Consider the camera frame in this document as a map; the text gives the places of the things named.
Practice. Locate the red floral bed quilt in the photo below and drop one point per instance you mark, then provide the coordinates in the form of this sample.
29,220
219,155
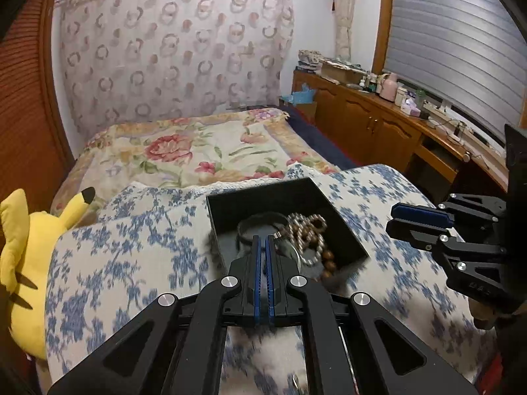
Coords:
185,152

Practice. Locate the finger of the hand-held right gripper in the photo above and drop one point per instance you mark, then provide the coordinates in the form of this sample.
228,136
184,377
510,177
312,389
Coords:
411,232
416,212

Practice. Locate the pink tissue box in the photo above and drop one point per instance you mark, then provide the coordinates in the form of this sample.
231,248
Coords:
411,107

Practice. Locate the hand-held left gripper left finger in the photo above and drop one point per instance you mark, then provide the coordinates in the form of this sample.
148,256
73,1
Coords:
257,273

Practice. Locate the white power strip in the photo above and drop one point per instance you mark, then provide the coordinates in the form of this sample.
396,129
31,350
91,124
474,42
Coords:
434,109

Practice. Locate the beige lace curtain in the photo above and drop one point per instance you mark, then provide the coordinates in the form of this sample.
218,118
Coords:
345,12

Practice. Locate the navy blanket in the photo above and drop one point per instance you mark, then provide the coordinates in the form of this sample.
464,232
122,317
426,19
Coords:
325,144

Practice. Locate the patterned pouch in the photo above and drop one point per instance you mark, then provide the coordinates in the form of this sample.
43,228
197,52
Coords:
309,57

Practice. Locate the wooden cabinet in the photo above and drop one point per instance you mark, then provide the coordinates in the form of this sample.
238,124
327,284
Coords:
370,123

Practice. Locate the black jewelry box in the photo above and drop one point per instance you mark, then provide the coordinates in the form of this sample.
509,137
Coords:
267,197

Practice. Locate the yellow plush toy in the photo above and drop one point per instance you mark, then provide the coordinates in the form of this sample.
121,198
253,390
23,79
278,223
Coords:
29,255

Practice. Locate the black bangle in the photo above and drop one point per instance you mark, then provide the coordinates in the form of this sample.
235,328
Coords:
263,215

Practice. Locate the blue floral blanket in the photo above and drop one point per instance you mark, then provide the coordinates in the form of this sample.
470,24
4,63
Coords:
123,263

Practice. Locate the pink thermos jug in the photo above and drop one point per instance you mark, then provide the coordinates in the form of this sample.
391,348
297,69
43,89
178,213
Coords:
388,87

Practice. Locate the cardboard box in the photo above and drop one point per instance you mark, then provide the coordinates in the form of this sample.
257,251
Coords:
341,72

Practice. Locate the grey window blinds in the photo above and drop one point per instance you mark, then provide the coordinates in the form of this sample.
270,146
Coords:
448,37

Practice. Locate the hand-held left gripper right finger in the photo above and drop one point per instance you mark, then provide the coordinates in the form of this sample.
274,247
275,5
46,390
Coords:
270,273

